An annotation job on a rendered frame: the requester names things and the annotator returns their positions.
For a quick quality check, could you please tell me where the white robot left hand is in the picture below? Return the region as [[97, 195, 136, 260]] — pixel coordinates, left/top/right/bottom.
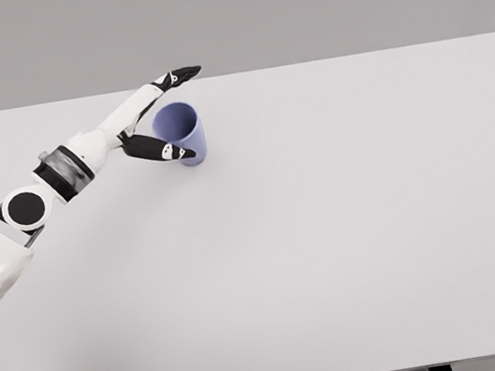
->
[[91, 64, 216, 173]]

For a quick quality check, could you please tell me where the purple plastic cup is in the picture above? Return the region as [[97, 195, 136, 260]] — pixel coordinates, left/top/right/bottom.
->
[[148, 98, 212, 173]]

